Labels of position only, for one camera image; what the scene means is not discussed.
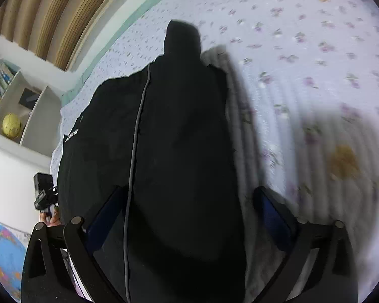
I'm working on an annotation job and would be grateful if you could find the white bookshelf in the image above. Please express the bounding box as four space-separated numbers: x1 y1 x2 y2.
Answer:
0 29 64 159

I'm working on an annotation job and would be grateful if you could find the black garment with grey piping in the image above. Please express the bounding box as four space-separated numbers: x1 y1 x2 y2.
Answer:
57 20 246 302

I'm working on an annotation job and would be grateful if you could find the yellow globe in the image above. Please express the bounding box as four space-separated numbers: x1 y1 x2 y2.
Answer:
2 113 22 140

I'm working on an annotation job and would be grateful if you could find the mint green mattress cover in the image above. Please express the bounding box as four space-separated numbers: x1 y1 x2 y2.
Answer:
61 0 162 106

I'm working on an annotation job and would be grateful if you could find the person's left hand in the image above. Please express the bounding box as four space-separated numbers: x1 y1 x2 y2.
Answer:
39 205 61 227

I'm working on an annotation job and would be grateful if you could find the floral lilac bed quilt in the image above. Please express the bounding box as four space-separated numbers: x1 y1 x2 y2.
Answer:
59 0 379 302

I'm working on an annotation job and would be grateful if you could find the blue world map poster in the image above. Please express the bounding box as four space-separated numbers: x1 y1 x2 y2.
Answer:
0 222 31 302

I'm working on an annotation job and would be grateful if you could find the brown striped window blind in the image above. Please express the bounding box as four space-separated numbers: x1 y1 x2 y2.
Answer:
0 0 115 71

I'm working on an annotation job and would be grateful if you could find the small black framed board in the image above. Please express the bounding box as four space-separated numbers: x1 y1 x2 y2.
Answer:
18 88 41 111

